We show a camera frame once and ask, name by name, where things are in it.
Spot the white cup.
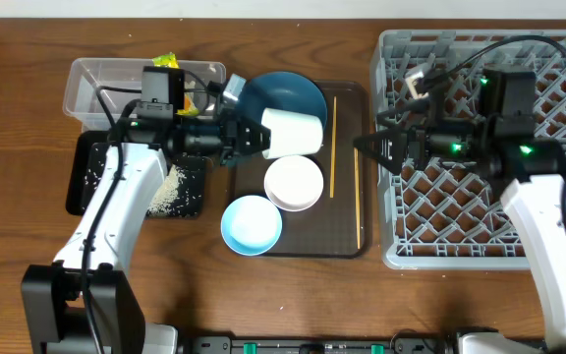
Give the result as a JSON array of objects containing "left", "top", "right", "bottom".
[{"left": 261, "top": 108, "right": 323, "bottom": 159}]

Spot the dark blue plate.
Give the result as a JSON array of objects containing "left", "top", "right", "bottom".
[{"left": 236, "top": 71, "right": 328, "bottom": 128}]

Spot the pink white bowl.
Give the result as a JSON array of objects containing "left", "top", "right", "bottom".
[{"left": 263, "top": 155, "right": 324, "bottom": 212}]

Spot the pile of rice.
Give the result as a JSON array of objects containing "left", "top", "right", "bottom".
[{"left": 79, "top": 143, "right": 207, "bottom": 218}]

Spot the light blue bowl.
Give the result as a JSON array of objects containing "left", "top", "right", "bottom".
[{"left": 220, "top": 195, "right": 282, "bottom": 257}]

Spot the green yellow snack wrapper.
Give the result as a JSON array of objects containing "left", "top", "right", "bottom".
[{"left": 152, "top": 52, "right": 200, "bottom": 117}]

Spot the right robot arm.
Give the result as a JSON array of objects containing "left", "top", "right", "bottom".
[{"left": 354, "top": 65, "right": 566, "bottom": 353}]

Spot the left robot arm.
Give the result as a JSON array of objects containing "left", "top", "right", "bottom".
[{"left": 21, "top": 66, "right": 271, "bottom": 353}]

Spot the black waste tray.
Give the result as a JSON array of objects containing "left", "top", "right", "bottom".
[{"left": 66, "top": 131, "right": 208, "bottom": 218}]

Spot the grey dishwasher rack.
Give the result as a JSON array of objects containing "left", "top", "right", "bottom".
[{"left": 369, "top": 29, "right": 566, "bottom": 270}]

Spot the clear plastic waste bin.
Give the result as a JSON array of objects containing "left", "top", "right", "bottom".
[{"left": 62, "top": 58, "right": 226, "bottom": 131}]

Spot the right wooden chopstick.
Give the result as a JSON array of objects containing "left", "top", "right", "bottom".
[{"left": 353, "top": 147, "right": 362, "bottom": 250}]

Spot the wooden chopstick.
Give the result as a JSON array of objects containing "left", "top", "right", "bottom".
[
  {"left": 353, "top": 147, "right": 362, "bottom": 250},
  {"left": 329, "top": 95, "right": 337, "bottom": 199}
]

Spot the left wooden chopstick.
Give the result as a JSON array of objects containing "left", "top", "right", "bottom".
[{"left": 329, "top": 95, "right": 337, "bottom": 199}]

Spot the brown serving tray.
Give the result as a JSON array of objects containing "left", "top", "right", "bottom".
[{"left": 229, "top": 81, "right": 368, "bottom": 259}]

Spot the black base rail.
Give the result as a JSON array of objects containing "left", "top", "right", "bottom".
[{"left": 177, "top": 329, "right": 458, "bottom": 354}]

